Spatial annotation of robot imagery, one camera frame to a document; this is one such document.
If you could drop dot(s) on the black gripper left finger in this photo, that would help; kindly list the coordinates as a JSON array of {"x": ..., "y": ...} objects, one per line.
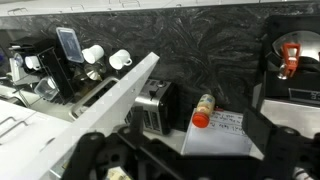
[{"x": 95, "y": 154}]

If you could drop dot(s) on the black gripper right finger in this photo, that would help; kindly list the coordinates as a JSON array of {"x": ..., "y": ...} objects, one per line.
[{"x": 284, "y": 149}]

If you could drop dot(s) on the stainless steel coffee machine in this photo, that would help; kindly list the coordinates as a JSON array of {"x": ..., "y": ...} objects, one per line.
[{"x": 295, "y": 101}]

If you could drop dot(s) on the white paper notice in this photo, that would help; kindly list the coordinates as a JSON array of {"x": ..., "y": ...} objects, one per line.
[{"x": 223, "y": 136}]

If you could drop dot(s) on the silver toaster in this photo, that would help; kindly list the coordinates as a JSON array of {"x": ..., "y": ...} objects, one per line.
[{"x": 159, "y": 100}]

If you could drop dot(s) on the steel funnel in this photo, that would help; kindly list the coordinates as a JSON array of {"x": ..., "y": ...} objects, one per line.
[{"x": 95, "y": 71}]

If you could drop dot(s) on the red lid spice jar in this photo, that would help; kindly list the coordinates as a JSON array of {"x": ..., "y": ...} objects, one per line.
[{"x": 204, "y": 109}]

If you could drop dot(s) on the white mug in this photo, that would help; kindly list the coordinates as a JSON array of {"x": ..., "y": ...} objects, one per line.
[
  {"x": 93, "y": 54},
  {"x": 120, "y": 59},
  {"x": 32, "y": 62}
]

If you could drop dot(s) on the clear plastic container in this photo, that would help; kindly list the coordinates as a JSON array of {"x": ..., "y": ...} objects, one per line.
[{"x": 46, "y": 88}]

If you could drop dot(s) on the clear plastic container lid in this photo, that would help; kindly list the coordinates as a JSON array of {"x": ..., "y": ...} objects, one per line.
[{"x": 70, "y": 44}]

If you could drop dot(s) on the black organizer tray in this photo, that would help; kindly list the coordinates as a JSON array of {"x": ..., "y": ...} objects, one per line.
[{"x": 53, "y": 63}]

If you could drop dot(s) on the red handled tap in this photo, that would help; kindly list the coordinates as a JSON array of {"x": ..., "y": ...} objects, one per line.
[{"x": 290, "y": 54}]

